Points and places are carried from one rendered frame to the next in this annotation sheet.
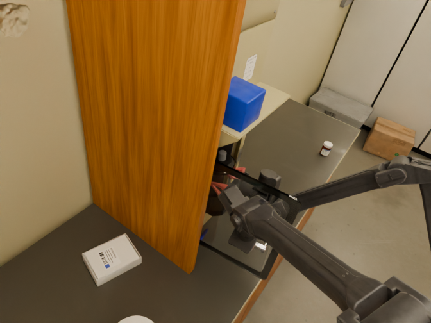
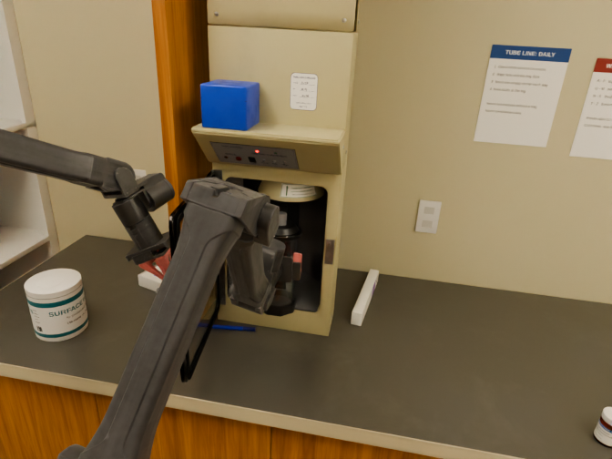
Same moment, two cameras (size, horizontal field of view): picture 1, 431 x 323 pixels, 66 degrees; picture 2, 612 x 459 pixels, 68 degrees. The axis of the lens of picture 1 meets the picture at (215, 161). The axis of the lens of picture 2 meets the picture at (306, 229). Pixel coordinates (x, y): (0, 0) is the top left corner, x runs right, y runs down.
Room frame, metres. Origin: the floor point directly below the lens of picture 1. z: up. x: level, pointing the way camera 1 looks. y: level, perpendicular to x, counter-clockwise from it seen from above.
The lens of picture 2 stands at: (0.62, -1.04, 1.72)
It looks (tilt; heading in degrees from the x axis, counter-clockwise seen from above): 24 degrees down; 72
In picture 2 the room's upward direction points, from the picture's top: 3 degrees clockwise
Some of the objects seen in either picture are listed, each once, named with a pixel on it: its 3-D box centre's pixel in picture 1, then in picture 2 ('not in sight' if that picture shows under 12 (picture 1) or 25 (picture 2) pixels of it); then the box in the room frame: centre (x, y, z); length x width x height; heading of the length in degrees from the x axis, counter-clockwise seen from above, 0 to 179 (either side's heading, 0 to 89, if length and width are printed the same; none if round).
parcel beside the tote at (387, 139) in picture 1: (388, 140); not in sight; (3.06, -1.76, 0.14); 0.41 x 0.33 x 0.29; 69
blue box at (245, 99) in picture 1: (237, 103); (231, 104); (0.77, -0.03, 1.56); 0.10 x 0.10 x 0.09; 62
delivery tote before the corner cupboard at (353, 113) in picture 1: (336, 115); not in sight; (3.31, -1.22, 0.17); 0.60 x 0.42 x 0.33; 60
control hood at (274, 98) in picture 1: (247, 120); (270, 150); (0.85, -0.07, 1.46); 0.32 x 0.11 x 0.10; 152
